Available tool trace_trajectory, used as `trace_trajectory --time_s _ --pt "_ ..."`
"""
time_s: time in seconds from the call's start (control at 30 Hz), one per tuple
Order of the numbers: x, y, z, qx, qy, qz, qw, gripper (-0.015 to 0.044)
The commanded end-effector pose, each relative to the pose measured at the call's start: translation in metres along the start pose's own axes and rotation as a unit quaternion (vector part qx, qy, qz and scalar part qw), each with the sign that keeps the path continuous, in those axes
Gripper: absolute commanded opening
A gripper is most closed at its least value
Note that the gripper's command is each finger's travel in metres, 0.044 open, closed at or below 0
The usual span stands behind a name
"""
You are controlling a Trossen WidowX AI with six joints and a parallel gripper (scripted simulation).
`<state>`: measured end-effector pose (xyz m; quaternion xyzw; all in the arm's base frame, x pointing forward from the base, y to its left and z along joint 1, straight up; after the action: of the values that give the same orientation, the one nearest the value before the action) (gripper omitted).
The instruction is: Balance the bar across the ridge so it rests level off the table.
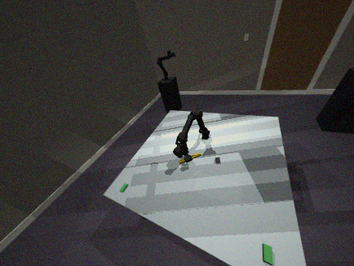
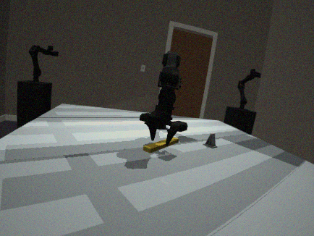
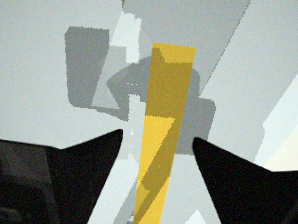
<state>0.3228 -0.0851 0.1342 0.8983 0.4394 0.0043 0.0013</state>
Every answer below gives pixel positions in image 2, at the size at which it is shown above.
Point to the yellow bar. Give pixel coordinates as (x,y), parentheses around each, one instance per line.
(159,145)

